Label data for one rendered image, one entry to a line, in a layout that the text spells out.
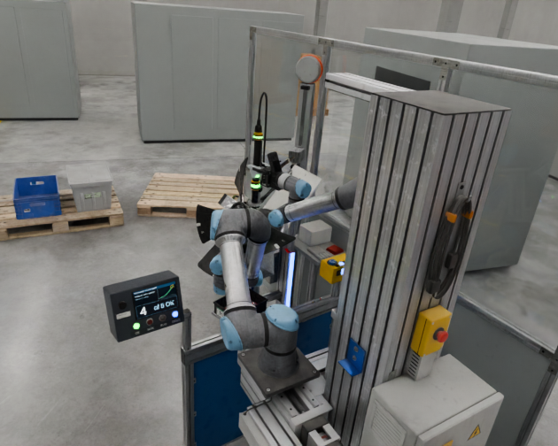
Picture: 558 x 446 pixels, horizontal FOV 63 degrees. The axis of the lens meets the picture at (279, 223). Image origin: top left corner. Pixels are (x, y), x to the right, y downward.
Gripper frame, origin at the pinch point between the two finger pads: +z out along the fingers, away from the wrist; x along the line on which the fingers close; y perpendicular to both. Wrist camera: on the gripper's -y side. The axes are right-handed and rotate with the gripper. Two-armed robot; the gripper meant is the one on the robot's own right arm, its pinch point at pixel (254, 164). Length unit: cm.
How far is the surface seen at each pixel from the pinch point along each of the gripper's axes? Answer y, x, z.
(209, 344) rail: 65, -49, -32
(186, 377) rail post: 79, -60, -30
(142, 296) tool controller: 29, -78, -29
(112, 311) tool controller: 31, -89, -27
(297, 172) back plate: 16.5, 44.2, 11.4
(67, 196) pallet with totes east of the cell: 138, 21, 321
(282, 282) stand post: 85, 33, 4
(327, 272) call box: 47, 15, -42
